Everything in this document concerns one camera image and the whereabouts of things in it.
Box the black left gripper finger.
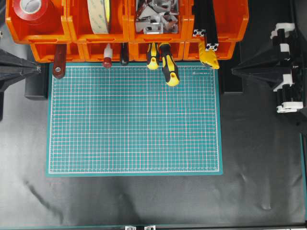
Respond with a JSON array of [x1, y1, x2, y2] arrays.
[[0, 49, 41, 72], [0, 71, 41, 92]]

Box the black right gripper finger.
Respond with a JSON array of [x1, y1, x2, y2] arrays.
[[231, 60, 284, 88]]

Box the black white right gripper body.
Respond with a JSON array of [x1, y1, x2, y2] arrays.
[[271, 23, 303, 113]]

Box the yellow utility cutter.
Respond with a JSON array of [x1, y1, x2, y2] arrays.
[[198, 42, 220, 69]]

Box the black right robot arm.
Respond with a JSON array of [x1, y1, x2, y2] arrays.
[[231, 0, 307, 136]]

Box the black rack base left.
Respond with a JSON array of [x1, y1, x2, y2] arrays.
[[24, 64, 49, 101]]

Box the black rack base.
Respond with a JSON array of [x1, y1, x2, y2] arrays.
[[24, 64, 49, 101], [218, 43, 243, 94]]

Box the black rack base right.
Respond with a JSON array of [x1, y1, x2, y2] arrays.
[[218, 43, 243, 94]]

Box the orange container rack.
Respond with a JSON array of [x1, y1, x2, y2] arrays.
[[5, 0, 250, 63]]

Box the red tape roll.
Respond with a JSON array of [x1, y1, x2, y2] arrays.
[[12, 0, 54, 25]]

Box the long black aluminium extrusion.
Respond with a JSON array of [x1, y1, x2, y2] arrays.
[[199, 0, 219, 52]]

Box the short black aluminium extrusion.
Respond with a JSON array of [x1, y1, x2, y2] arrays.
[[192, 0, 206, 37]]

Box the white bottle with red cap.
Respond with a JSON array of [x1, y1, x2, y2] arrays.
[[102, 43, 113, 69]]

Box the beige double-sided tape roll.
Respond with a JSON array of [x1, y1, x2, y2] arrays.
[[87, 0, 111, 34]]

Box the small yellow-black screwdriver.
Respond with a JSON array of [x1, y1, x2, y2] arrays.
[[146, 43, 160, 70]]

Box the green cutting mat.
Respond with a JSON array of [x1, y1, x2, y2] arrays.
[[46, 62, 223, 177]]

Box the grey metal corner brackets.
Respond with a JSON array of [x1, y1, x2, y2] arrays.
[[135, 0, 179, 35]]

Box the brown wooden tool handle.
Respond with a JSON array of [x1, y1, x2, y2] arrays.
[[52, 44, 67, 79]]

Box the black tool handle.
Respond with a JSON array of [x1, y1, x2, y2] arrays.
[[119, 43, 129, 66]]

